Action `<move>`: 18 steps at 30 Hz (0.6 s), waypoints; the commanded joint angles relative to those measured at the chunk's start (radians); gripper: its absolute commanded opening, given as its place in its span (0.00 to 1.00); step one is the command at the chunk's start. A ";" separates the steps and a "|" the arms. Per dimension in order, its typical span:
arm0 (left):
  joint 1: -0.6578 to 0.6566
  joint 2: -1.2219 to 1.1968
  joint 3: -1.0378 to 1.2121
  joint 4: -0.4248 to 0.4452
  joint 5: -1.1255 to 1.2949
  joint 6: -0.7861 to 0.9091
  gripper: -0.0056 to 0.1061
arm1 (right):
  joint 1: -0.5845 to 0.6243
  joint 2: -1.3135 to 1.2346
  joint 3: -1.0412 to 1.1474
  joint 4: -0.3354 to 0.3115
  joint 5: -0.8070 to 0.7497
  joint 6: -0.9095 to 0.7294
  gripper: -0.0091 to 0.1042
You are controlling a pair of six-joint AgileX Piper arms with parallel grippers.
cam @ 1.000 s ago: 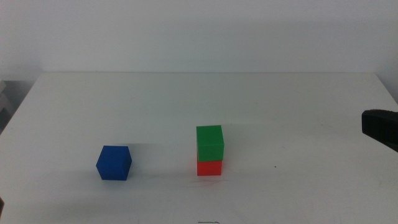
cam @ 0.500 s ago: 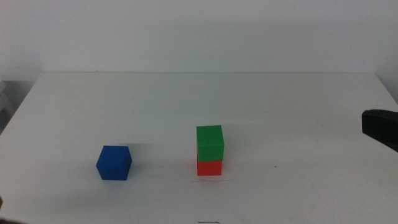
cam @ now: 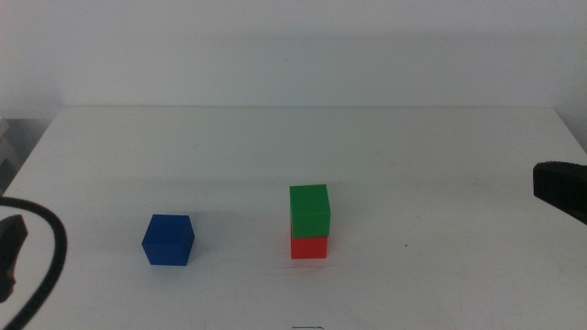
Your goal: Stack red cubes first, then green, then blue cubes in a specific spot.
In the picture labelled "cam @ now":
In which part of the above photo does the green cube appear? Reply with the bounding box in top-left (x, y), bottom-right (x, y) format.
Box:
top-left (289, 183), bottom-right (332, 239)

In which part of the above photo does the red cube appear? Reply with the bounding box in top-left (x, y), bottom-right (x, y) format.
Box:
top-left (290, 224), bottom-right (329, 260)

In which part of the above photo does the blue cube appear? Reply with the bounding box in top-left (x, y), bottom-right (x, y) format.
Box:
top-left (140, 214), bottom-right (195, 267)

